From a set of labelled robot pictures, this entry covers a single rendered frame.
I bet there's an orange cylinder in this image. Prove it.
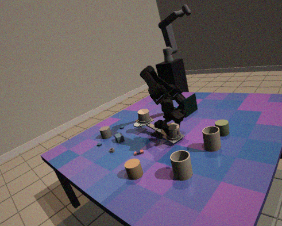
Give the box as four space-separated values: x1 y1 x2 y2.
125 158 143 180

